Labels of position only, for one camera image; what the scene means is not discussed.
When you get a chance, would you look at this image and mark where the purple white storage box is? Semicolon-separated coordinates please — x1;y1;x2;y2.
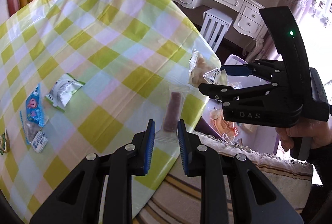
197;54;282;155

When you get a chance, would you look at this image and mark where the white green snack packet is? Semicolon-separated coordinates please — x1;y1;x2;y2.
45;73;85;111

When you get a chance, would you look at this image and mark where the green checkered tablecloth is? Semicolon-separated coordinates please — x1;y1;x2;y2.
1;0;220;223

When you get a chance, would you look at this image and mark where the person right hand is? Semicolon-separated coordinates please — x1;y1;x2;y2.
276;115;331;152

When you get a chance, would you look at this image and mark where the orange bread snack bag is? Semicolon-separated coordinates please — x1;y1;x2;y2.
209;109;239;143

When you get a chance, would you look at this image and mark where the brown bar clear packet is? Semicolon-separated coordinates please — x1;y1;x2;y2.
156;84;190;142

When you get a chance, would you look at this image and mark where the striped beige cushion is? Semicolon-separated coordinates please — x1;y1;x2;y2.
133;132;314;223

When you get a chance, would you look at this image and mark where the white slatted stool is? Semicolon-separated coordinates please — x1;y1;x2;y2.
200;9;233;52

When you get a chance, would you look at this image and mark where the blue edged clear snack bag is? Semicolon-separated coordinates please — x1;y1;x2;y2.
20;111;44;145

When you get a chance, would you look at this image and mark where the small green yellow packet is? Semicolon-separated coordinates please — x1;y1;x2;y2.
0;129;10;155

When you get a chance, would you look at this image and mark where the blue pink cartoon packet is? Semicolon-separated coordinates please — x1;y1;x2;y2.
25;84;45;128

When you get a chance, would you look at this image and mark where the white biscuit snack bag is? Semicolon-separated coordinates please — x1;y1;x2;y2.
188;49;221;88

